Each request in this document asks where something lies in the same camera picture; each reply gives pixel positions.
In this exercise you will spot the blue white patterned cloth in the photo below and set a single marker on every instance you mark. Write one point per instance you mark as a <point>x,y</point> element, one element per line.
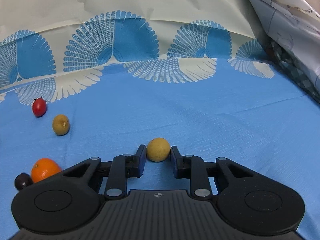
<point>194,72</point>

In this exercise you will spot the dark grape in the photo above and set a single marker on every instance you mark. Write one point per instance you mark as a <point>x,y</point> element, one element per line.
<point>22,180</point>

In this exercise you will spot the brown longan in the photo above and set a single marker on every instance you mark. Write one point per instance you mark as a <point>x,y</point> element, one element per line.
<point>158,150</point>
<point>61,125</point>

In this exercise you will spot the red cherry tomato far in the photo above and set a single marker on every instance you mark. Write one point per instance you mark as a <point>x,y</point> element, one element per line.
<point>39,107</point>

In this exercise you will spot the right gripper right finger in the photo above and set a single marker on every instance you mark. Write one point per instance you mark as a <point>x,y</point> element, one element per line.
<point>196,170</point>

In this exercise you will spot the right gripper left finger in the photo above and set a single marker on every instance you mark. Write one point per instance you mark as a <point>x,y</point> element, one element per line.
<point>121,168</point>

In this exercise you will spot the orange kumquat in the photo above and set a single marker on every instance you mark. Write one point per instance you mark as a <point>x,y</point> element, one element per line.
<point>44,168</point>

